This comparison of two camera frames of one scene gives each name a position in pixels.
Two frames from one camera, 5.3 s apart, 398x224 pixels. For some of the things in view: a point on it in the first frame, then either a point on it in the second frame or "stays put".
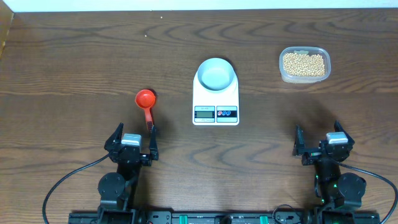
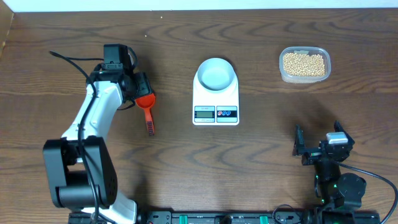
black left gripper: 145,160 to 144,85
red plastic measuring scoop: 145,98 stays put
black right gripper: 299,149 stays put
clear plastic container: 304,64 stays put
